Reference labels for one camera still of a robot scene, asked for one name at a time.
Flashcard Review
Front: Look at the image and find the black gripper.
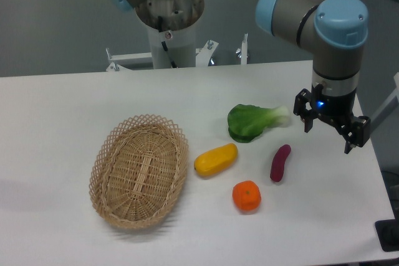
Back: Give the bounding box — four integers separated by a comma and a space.
293, 72, 371, 154

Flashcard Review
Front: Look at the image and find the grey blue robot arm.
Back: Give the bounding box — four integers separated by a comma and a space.
112, 0, 370, 152

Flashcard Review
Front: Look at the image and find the purple sweet potato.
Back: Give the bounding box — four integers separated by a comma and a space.
269, 144, 291, 183

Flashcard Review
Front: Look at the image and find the green bok choy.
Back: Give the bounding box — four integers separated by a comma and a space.
227, 104, 291, 143

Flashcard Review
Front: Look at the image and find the orange tangerine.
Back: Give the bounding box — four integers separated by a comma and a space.
232, 181, 262, 212

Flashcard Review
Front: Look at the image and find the yellow mango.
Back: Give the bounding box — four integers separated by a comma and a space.
194, 143, 238, 177

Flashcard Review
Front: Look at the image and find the black box at table edge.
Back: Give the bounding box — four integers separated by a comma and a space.
375, 219, 398, 252

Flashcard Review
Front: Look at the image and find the woven wicker basket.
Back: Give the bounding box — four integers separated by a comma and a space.
89, 115, 189, 230

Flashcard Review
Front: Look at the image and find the white bracket at right edge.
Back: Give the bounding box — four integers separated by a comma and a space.
370, 73, 398, 133

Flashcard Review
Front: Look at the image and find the white metal mounting frame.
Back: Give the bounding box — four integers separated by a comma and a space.
105, 33, 250, 72

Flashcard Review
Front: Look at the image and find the black cable on pedestal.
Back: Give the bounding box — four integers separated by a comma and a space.
157, 16, 178, 69

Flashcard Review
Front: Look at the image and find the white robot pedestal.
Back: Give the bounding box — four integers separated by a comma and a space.
135, 0, 204, 69

